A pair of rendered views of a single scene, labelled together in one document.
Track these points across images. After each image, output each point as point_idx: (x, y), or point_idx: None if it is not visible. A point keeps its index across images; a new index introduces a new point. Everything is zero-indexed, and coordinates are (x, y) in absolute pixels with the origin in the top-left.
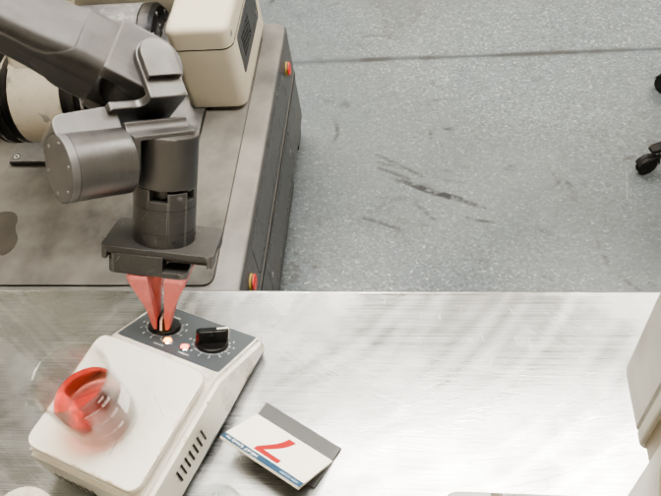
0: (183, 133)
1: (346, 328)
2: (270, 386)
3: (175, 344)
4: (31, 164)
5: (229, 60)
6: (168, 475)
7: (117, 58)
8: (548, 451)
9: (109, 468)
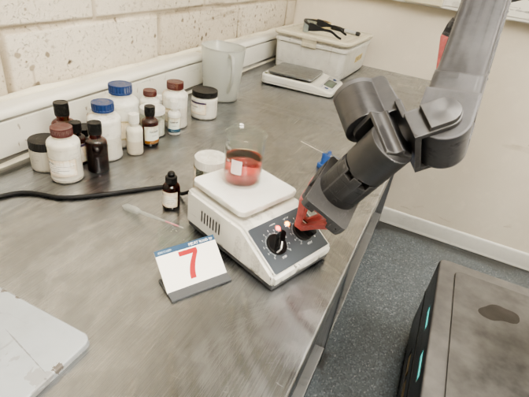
0: (382, 143)
1: (265, 345)
2: (242, 287)
3: (282, 225)
4: None
5: None
6: (199, 202)
7: (437, 94)
8: None
9: (212, 175)
